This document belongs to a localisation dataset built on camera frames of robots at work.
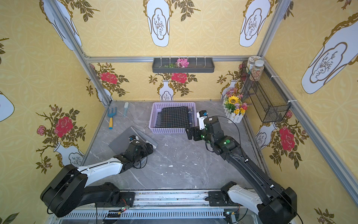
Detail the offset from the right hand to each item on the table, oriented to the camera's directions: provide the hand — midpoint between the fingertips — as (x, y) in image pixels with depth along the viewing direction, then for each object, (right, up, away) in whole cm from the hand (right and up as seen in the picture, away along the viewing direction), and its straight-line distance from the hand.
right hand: (195, 126), depth 77 cm
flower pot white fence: (+29, +11, +20) cm, 37 cm away
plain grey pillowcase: (-49, -13, +17) cm, 54 cm away
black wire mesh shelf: (+43, +13, +2) cm, 45 cm away
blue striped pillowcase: (-1, +2, +26) cm, 26 cm away
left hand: (-33, -15, +14) cm, 39 cm away
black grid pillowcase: (-13, +4, +27) cm, 30 cm away
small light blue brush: (-55, +12, +40) cm, 69 cm away
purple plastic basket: (-28, +12, +36) cm, 47 cm away
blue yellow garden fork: (-65, +5, +35) cm, 74 cm away
